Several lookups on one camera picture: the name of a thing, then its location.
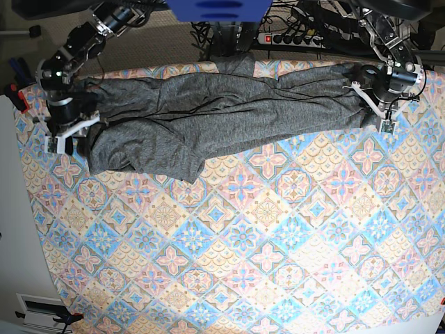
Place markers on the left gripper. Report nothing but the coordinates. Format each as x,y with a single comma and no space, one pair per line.
380,103

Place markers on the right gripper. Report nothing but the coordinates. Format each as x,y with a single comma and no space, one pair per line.
58,139

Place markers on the grey t-shirt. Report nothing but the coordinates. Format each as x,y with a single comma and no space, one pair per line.
172,126

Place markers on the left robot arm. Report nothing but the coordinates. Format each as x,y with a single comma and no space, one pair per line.
401,69

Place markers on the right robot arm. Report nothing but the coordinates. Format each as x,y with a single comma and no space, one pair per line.
73,110

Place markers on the red black clamp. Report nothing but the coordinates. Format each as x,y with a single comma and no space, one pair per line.
16,96

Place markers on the patterned tablecloth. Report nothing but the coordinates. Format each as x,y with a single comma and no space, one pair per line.
320,233

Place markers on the white power strip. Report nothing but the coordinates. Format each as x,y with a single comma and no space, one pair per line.
292,40

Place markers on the white vent panel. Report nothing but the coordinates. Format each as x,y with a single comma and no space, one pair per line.
38,313

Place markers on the blue orange clamp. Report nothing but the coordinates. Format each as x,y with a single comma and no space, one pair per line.
67,319

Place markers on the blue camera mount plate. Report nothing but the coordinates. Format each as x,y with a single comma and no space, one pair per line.
219,10

